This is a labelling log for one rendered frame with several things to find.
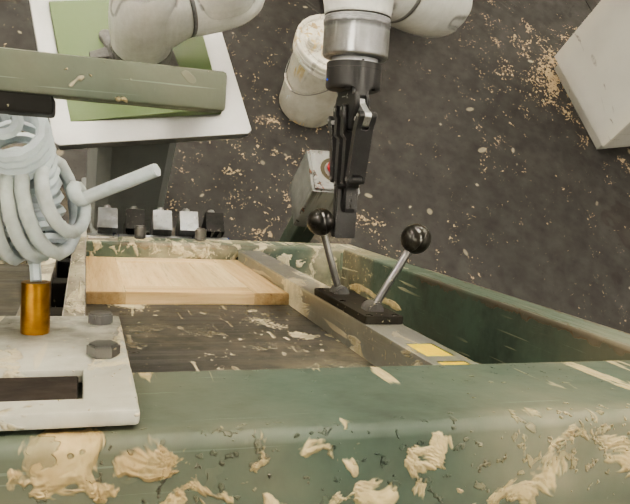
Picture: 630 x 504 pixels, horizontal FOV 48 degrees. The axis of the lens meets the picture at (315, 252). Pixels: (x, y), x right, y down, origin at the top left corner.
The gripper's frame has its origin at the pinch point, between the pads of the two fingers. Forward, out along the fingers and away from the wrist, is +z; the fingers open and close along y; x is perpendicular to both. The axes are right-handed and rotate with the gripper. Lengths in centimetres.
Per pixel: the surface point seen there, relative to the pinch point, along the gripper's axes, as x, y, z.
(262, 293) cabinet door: 6.9, 16.4, 14.4
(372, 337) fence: 2.4, -18.3, 13.2
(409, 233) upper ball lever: -3.8, -12.9, 1.6
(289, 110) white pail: -44, 191, -31
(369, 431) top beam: 22, -63, 7
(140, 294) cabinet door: 25.8, 16.3, 14.7
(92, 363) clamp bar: 33, -55, 5
